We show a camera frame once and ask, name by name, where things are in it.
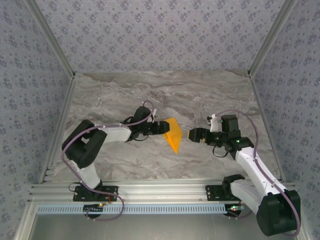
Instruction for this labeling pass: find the orange paper sheet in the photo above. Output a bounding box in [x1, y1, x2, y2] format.
[162, 116, 183, 155]

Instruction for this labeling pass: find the small black controller board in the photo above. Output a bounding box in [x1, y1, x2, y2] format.
[224, 203, 245, 216]
[83, 203, 105, 214]

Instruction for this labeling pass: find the grey metal panel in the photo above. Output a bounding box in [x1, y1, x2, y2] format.
[32, 212, 266, 240]

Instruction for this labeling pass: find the thin black left gripper cable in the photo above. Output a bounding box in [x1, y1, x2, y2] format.
[124, 134, 148, 143]

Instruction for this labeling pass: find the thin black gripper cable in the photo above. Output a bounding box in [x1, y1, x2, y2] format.
[212, 146, 230, 158]
[124, 134, 148, 143]

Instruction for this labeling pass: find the thin black right gripper cable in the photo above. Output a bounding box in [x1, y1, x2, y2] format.
[212, 146, 230, 158]

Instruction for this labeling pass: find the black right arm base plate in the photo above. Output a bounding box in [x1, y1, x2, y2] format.
[205, 184, 241, 202]

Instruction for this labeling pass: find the aluminium frame cross rail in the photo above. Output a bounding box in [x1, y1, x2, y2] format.
[27, 181, 301, 203]

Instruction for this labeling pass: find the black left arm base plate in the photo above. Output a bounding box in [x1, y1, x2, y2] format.
[72, 185, 119, 202]

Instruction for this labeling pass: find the white slotted cable duct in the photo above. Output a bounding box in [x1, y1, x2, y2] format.
[36, 203, 247, 215]

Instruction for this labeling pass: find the aluminium frame post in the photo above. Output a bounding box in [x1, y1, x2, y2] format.
[246, 0, 300, 78]
[24, 0, 77, 79]

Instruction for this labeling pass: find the aluminium frame bar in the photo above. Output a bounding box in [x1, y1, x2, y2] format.
[14, 199, 38, 240]

